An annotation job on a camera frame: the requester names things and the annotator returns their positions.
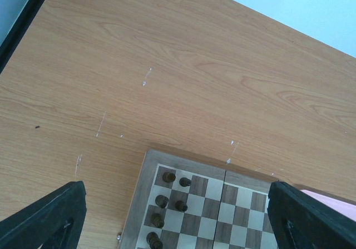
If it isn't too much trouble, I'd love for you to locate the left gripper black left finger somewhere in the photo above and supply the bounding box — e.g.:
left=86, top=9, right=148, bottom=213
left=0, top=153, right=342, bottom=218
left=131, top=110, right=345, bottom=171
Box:
left=1, top=181, right=87, bottom=248

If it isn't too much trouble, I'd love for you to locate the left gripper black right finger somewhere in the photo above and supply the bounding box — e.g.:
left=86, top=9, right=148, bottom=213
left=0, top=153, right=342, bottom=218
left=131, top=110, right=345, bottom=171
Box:
left=268, top=181, right=355, bottom=248

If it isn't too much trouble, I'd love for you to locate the dark king piece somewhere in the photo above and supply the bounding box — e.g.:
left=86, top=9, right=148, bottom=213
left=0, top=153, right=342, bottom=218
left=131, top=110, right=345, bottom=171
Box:
left=146, top=232, right=163, bottom=249

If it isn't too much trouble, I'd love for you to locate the dark bishop piece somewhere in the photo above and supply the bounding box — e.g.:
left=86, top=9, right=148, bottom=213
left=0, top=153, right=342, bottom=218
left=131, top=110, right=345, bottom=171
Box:
left=150, top=213, right=165, bottom=228

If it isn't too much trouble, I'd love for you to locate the dark knight piece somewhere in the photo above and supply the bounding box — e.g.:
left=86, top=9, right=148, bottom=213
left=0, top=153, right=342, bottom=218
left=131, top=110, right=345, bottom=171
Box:
left=155, top=195, right=169, bottom=208

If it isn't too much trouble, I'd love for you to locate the dark rook piece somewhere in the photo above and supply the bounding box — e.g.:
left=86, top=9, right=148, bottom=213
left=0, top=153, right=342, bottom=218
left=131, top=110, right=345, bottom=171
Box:
left=162, top=172, right=176, bottom=183

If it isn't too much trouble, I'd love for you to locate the dark pawn piece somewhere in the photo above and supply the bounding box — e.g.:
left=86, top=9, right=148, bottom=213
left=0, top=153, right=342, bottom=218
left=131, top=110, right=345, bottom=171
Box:
left=179, top=177, right=191, bottom=187
left=175, top=200, right=188, bottom=212

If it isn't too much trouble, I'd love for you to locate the wooden chess board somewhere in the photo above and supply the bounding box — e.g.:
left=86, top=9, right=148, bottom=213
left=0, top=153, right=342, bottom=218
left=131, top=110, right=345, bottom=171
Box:
left=118, top=150, right=278, bottom=248

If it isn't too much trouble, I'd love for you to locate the pink plastic tray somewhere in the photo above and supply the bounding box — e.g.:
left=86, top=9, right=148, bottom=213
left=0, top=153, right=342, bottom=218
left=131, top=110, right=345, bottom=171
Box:
left=301, top=190, right=356, bottom=221

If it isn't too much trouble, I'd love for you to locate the black aluminium frame rail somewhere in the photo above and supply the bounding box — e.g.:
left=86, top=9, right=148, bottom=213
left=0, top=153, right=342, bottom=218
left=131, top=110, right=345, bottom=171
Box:
left=1, top=0, right=45, bottom=70

